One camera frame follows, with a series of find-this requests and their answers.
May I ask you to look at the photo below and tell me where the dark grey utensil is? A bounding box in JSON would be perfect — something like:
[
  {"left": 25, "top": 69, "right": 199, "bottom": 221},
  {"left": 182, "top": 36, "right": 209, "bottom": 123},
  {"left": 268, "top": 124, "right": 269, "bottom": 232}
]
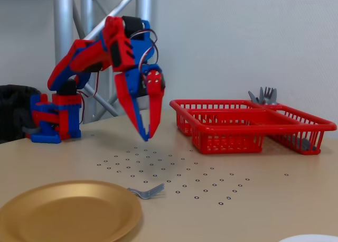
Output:
[{"left": 289, "top": 137, "right": 319, "bottom": 151}]

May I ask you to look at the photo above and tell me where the white round disc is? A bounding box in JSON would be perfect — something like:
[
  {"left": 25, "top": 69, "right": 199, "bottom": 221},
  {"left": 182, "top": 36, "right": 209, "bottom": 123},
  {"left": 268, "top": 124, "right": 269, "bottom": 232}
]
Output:
[{"left": 278, "top": 234, "right": 338, "bottom": 242}]

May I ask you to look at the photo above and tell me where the black fabric chair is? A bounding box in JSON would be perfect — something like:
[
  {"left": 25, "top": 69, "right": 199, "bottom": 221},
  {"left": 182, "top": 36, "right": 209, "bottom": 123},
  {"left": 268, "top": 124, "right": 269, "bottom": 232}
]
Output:
[{"left": 0, "top": 85, "right": 43, "bottom": 145}]

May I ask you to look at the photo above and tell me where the red plastic dish basket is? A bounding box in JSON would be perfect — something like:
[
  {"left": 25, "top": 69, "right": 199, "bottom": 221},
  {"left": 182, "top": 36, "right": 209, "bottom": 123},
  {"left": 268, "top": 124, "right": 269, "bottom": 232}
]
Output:
[{"left": 169, "top": 98, "right": 338, "bottom": 156}]

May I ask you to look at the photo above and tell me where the grey plastic spoon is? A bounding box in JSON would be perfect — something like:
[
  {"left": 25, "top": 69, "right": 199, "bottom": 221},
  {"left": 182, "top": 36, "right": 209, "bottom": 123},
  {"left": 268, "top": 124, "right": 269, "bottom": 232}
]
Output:
[{"left": 268, "top": 88, "right": 278, "bottom": 106}]

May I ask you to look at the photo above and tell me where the thin red white gripper wire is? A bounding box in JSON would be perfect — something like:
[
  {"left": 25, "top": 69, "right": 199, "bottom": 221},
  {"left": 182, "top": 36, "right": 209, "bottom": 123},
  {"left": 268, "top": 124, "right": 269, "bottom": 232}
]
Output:
[{"left": 130, "top": 28, "right": 159, "bottom": 68}]

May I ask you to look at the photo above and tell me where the red blue gripper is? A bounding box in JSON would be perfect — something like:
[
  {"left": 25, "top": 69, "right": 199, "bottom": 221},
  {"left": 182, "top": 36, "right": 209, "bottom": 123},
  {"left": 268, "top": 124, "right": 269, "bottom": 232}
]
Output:
[{"left": 109, "top": 32, "right": 166, "bottom": 143}]

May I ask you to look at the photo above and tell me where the gold plastic plate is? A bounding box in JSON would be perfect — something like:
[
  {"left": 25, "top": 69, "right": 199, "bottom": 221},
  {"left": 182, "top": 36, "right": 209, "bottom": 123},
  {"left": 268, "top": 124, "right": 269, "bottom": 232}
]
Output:
[{"left": 0, "top": 180, "right": 144, "bottom": 242}]

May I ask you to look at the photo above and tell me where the silver metal truss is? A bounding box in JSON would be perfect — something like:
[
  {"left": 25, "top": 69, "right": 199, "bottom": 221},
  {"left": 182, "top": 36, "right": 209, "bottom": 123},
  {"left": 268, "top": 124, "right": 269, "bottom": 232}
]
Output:
[{"left": 53, "top": 0, "right": 154, "bottom": 124}]

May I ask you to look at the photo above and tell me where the thin red white base wire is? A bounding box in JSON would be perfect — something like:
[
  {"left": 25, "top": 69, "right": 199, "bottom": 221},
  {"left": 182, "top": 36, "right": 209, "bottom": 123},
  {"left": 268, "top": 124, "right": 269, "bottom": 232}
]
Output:
[{"left": 78, "top": 70, "right": 102, "bottom": 123}]

